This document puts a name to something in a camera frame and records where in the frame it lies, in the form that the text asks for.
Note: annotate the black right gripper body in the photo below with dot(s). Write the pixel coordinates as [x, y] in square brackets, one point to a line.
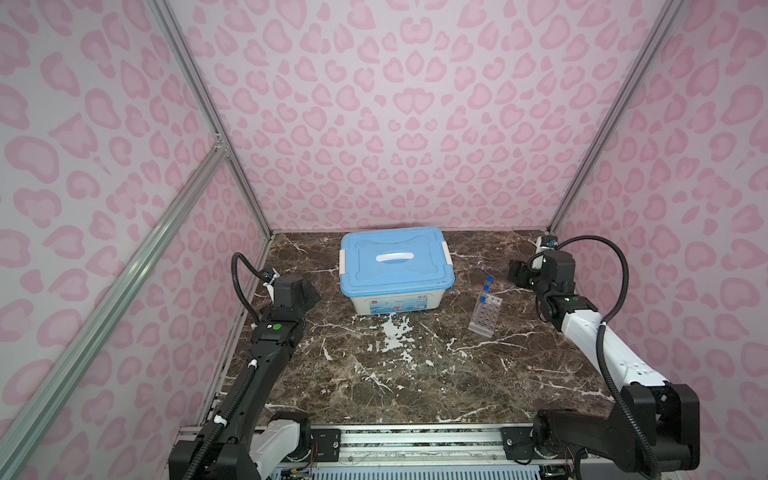
[529, 277]

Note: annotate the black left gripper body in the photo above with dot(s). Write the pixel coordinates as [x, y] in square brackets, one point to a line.
[310, 295]

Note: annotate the clear test tube rack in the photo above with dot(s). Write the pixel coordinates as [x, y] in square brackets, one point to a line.
[485, 316]

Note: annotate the blue plastic bin lid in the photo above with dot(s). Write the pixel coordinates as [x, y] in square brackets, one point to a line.
[388, 240]

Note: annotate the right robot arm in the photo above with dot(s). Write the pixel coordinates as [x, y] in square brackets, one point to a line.
[653, 426]

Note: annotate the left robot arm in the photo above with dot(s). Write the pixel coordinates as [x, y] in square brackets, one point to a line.
[252, 384]

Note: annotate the white plastic storage bin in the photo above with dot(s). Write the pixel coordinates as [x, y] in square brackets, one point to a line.
[393, 303]

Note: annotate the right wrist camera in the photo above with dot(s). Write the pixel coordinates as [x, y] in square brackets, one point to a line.
[546, 242]

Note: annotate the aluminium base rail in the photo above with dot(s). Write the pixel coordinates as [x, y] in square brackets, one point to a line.
[427, 451]

